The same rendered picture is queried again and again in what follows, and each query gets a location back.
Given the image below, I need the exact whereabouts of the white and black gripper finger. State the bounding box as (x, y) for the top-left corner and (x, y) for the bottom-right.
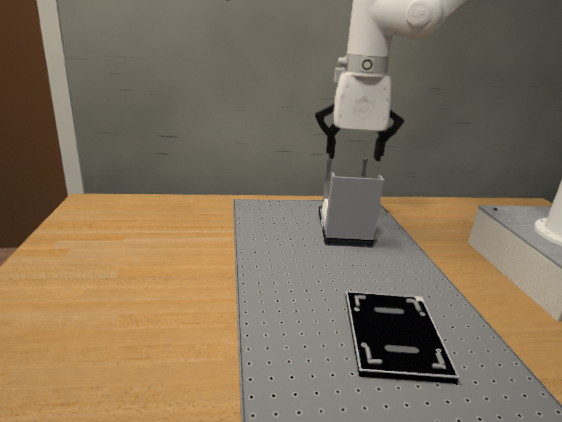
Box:
(315, 103), (340, 159)
(373, 110), (404, 162)

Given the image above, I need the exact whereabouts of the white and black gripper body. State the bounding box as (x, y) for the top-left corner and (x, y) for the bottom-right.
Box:
(332, 70), (391, 132)

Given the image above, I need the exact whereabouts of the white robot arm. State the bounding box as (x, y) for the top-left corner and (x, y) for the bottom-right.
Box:
(334, 0), (562, 247)

